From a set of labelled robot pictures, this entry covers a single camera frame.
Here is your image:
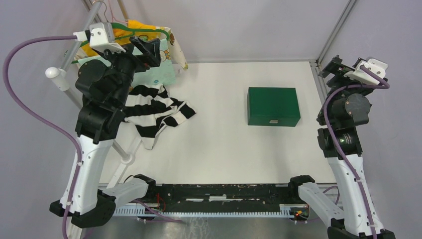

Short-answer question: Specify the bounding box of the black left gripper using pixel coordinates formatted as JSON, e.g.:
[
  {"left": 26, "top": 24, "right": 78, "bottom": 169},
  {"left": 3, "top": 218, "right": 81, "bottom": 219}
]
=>
[{"left": 100, "top": 34, "right": 162, "bottom": 105}]

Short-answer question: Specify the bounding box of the green jewelry box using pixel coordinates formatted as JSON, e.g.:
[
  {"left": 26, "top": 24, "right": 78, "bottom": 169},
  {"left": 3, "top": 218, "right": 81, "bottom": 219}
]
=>
[{"left": 247, "top": 87, "right": 301, "bottom": 127}]

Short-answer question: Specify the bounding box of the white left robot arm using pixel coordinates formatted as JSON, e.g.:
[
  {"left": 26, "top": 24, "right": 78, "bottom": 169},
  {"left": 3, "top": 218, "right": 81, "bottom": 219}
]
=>
[{"left": 50, "top": 36, "right": 161, "bottom": 229}]

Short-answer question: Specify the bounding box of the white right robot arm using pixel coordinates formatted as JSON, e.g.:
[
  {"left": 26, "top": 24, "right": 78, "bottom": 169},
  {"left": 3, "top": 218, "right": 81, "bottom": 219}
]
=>
[{"left": 287, "top": 56, "right": 395, "bottom": 239}]

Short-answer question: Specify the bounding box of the yellow cartoon garment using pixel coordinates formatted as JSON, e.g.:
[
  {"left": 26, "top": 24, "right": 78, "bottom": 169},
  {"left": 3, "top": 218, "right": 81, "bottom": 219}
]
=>
[{"left": 80, "top": 20, "right": 188, "bottom": 69}]

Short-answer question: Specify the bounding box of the mint cartoon print cloth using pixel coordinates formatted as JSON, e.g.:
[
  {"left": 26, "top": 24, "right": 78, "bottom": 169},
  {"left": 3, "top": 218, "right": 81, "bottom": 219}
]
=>
[{"left": 75, "top": 42, "right": 176, "bottom": 91}]

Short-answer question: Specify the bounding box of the green clothes hanger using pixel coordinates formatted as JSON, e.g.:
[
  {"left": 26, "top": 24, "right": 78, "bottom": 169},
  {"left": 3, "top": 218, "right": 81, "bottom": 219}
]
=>
[{"left": 71, "top": 21, "right": 171, "bottom": 64}]

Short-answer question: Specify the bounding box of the black white striped cloth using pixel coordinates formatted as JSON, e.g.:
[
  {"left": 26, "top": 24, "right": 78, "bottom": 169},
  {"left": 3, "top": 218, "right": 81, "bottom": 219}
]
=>
[{"left": 123, "top": 84, "right": 197, "bottom": 150}]

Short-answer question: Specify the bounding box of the silver clothes rack pole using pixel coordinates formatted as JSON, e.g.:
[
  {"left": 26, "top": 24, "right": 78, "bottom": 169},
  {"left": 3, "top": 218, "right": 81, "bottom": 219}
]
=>
[{"left": 45, "top": 0, "right": 135, "bottom": 189}]

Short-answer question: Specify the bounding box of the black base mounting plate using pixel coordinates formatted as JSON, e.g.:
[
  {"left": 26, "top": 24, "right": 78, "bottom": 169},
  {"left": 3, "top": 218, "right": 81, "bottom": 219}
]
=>
[{"left": 140, "top": 184, "right": 305, "bottom": 213}]

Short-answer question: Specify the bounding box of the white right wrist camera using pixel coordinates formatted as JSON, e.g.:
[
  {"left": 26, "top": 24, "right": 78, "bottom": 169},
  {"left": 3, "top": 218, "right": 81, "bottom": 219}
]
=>
[{"left": 344, "top": 58, "right": 389, "bottom": 85}]

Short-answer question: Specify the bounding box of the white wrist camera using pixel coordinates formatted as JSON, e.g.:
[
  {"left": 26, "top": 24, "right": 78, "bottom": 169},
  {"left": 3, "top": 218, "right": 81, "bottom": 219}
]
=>
[
  {"left": 73, "top": 22, "right": 126, "bottom": 53},
  {"left": 344, "top": 58, "right": 389, "bottom": 85}
]

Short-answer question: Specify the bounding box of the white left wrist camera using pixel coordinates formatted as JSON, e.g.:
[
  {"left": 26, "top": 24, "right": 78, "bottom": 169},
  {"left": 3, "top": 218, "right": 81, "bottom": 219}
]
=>
[{"left": 73, "top": 22, "right": 126, "bottom": 53}]

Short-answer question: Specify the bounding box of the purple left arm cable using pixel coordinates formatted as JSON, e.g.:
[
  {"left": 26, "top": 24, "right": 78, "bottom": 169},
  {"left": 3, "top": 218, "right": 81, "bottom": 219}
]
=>
[{"left": 2, "top": 35, "right": 183, "bottom": 239}]

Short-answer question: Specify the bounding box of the white slotted cable duct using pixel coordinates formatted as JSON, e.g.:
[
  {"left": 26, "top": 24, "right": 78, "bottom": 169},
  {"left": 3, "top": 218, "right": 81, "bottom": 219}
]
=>
[{"left": 112, "top": 206, "right": 294, "bottom": 219}]

